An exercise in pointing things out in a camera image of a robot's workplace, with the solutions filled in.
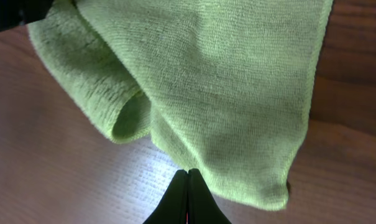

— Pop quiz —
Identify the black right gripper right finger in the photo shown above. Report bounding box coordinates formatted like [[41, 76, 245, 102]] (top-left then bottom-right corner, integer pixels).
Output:
[[188, 169, 231, 224]]

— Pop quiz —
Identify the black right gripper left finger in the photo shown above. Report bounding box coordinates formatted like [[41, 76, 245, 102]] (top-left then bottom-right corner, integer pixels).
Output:
[[144, 170, 188, 224]]

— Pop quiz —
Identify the light green cloth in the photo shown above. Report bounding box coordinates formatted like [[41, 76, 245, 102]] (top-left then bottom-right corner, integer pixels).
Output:
[[28, 0, 332, 211]]

